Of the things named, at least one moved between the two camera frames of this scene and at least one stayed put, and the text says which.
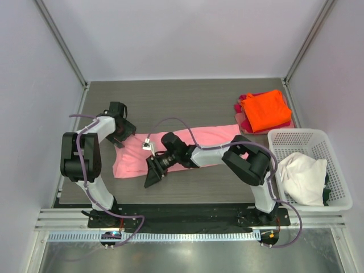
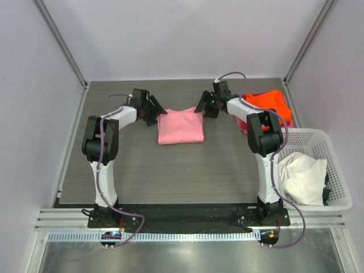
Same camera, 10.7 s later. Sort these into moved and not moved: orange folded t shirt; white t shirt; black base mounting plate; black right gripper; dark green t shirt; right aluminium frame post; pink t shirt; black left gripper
Moved: pink t shirt; black left gripper; black right gripper
Not moved: orange folded t shirt; white t shirt; dark green t shirt; right aluminium frame post; black base mounting plate
